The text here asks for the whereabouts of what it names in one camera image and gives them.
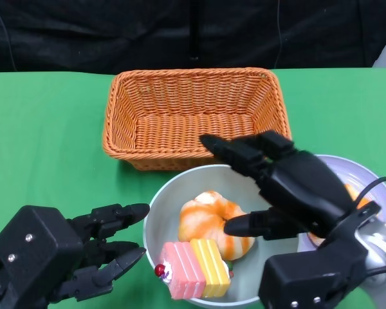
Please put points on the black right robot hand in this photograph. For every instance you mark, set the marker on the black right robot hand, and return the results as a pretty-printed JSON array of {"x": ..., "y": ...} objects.
[{"x": 296, "y": 180}]

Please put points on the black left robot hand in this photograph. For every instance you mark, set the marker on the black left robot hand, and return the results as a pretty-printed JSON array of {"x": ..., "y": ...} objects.
[{"x": 109, "y": 219}]

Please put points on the pale green ribbed bowl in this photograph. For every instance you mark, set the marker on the pale green ribbed bowl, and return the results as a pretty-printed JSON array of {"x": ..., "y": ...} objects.
[{"x": 167, "y": 206}]

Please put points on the pink and yellow layered cake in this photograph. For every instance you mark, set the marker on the pink and yellow layered cake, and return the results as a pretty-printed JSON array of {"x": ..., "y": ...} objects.
[{"x": 193, "y": 267}]

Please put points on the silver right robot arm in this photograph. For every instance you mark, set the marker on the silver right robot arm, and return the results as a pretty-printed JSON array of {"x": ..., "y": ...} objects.
[{"x": 382, "y": 244}]

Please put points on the lavender round plate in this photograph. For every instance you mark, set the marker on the lavender round plate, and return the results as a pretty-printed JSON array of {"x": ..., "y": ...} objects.
[{"x": 357, "y": 167}]

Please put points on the orange wicker basket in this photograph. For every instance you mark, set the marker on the orange wicker basket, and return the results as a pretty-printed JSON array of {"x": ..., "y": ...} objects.
[{"x": 180, "y": 106}]

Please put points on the green tablecloth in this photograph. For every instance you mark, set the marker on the green tablecloth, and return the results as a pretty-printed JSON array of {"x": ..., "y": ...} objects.
[{"x": 51, "y": 128}]

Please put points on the black backdrop curtain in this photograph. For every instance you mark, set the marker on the black backdrop curtain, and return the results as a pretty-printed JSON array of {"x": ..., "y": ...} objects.
[{"x": 83, "y": 32}]

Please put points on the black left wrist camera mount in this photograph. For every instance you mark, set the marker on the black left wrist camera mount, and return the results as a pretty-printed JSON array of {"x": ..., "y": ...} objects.
[{"x": 29, "y": 251}]

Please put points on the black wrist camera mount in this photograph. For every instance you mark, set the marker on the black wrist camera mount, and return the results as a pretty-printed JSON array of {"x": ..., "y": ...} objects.
[
  {"x": 308, "y": 277},
  {"x": 29, "y": 251}
]

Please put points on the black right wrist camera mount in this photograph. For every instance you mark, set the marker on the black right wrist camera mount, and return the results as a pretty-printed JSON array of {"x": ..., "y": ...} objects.
[{"x": 308, "y": 277}]

